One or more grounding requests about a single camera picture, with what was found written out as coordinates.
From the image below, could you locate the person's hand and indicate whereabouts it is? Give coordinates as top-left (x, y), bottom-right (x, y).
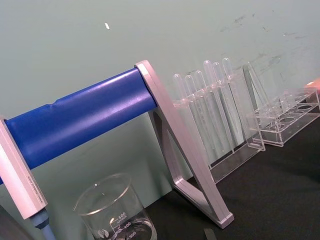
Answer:
top-left (304, 77), bottom-right (320, 92)

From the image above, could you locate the clear acrylic test tube rack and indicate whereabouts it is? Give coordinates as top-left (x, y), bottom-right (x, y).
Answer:
top-left (245, 86), bottom-right (320, 148)

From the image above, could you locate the clear acrylic pipette rack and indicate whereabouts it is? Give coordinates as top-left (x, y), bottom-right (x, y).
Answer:
top-left (171, 61), bottom-right (266, 184)

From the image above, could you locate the black table cloth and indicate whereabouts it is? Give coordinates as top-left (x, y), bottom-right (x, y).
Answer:
top-left (139, 101), bottom-right (320, 240)

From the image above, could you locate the silver pipette stand blue bar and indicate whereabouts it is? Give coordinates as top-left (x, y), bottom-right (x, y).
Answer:
top-left (0, 59), bottom-right (235, 229)

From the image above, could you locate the clear glass measuring beaker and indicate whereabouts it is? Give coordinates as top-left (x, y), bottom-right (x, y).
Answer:
top-left (73, 172), bottom-right (159, 240)

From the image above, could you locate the silver pipette with blue shaft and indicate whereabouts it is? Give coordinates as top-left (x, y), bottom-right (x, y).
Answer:
top-left (0, 115), bottom-right (55, 240)

